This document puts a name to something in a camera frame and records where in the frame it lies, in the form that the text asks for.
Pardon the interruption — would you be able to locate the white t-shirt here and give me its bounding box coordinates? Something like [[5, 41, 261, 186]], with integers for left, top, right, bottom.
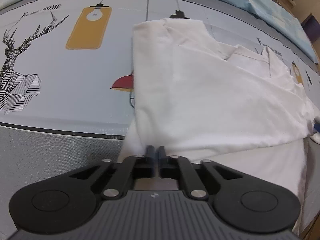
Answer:
[[117, 17, 320, 233]]

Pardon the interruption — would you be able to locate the purple box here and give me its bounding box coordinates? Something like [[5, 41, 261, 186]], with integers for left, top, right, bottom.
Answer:
[[301, 14, 320, 43]]

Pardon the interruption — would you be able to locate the grey printed bed sheet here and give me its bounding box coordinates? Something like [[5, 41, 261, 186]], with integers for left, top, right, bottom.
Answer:
[[1, 0, 319, 239]]

